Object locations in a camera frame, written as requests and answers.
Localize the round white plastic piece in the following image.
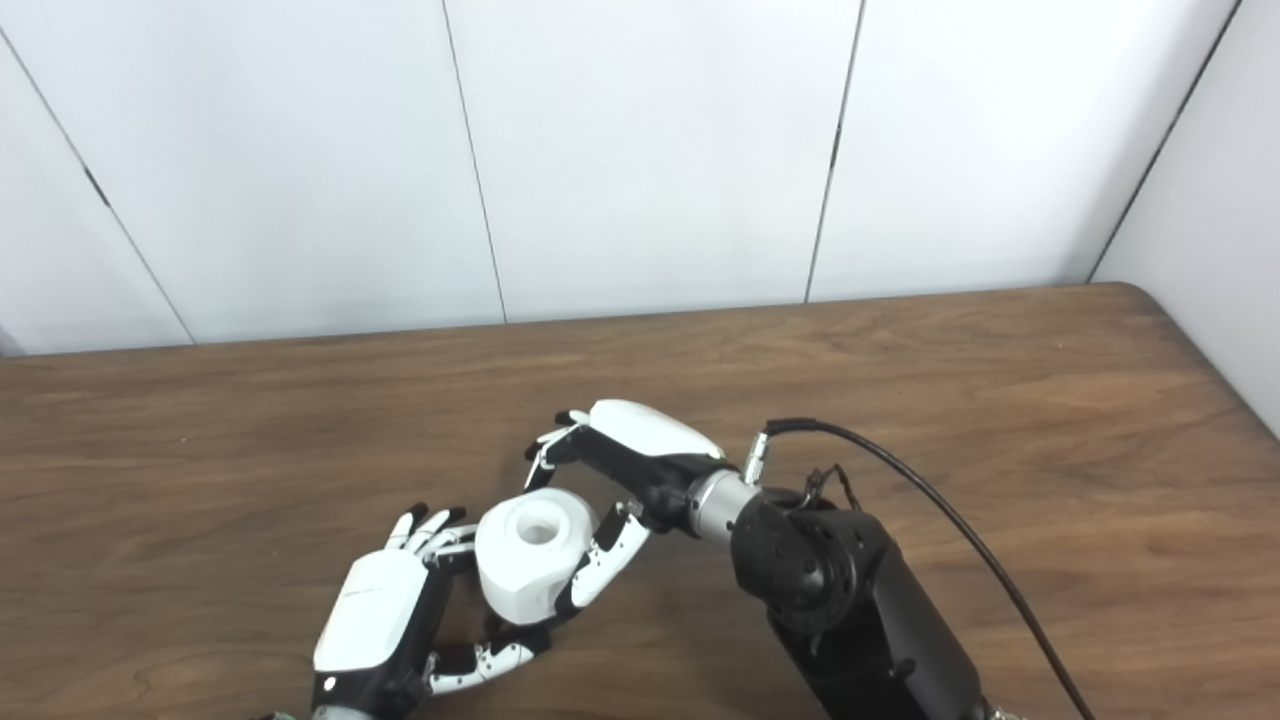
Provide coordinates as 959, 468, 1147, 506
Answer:
474, 487, 602, 627

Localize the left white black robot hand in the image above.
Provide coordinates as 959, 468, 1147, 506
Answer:
310, 503, 553, 720

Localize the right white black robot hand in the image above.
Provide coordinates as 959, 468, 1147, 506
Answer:
523, 399, 727, 613

